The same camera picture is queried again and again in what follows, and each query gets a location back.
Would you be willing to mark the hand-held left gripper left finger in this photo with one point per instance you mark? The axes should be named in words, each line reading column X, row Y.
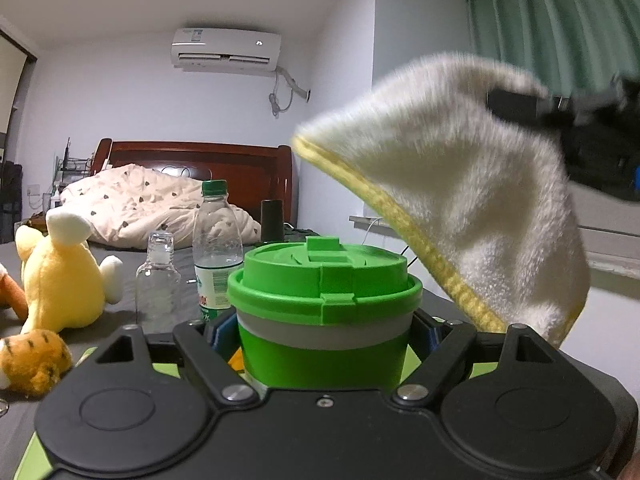
column 222, row 334

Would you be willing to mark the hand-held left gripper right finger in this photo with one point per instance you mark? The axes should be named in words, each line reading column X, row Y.
column 431, row 337

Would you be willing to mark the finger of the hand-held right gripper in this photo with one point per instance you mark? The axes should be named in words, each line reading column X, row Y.
column 515, row 105

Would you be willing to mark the green cup with lid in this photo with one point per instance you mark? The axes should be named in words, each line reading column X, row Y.
column 320, row 360

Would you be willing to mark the white cloth with yellow edge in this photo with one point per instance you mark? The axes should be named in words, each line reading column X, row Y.
column 450, row 185

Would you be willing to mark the clear empty small bottle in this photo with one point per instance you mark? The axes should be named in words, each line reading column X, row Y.
column 157, row 290

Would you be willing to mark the green curtain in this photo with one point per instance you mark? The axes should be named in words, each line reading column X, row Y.
column 550, row 20

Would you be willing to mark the water bottle with green cap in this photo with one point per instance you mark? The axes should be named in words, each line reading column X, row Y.
column 215, row 240

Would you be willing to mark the brown spray bottle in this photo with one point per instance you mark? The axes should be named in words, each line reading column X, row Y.
column 272, row 220

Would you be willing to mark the cream patterned duvet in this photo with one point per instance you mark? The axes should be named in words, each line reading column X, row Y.
column 150, row 200

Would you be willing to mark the large yellow plush toy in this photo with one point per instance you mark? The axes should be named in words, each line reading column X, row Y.
column 60, row 280

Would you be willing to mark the red wooden headboard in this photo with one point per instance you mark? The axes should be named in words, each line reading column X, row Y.
column 225, row 160

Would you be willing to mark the white goose plush toy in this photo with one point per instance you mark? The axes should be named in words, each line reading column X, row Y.
column 12, row 295

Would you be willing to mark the green desk mat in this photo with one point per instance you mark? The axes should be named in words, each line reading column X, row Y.
column 37, row 460

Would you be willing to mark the metal keyring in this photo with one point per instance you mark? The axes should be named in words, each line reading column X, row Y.
column 3, row 406

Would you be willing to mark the black suitcase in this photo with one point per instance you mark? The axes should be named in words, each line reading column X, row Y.
column 11, row 195

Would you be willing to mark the white and grey wardrobe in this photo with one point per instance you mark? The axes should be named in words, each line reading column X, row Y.
column 10, row 75

